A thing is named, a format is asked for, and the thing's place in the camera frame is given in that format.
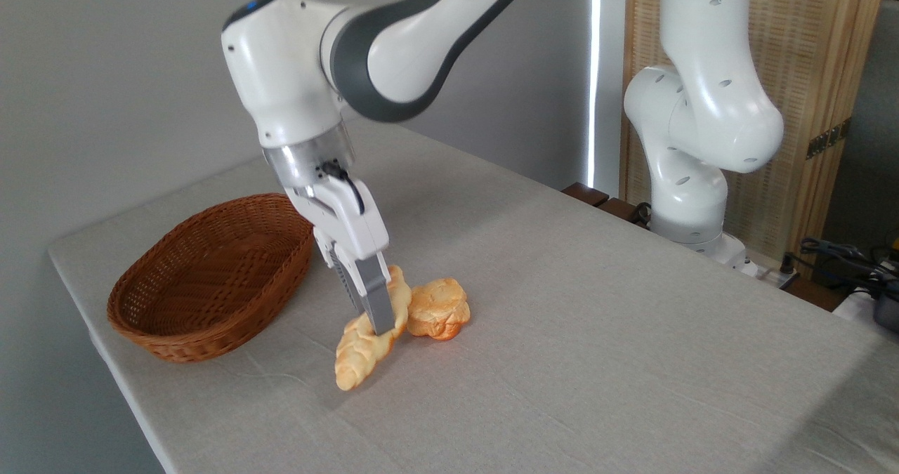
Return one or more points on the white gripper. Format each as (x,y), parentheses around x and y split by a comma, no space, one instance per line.
(348,225)

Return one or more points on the long braided bread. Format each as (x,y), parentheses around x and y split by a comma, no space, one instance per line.
(362,351)

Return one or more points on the dark grey device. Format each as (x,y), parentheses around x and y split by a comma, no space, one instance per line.
(888,309)

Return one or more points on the round bread bun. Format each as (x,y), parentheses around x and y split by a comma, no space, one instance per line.
(439,309)

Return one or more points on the dark wooden block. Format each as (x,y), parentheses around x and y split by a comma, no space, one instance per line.
(586,193)
(621,208)

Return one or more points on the grey tablecloth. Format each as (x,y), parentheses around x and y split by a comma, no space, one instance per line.
(597,361)

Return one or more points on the brown wicker basket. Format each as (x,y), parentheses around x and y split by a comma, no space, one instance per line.
(211,277)

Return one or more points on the bamboo folding screen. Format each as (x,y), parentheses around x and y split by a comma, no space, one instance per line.
(808,45)

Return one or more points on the metal screen hinge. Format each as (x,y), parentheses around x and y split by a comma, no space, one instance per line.
(829,139)

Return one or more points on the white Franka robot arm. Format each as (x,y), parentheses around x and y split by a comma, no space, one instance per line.
(295,74)

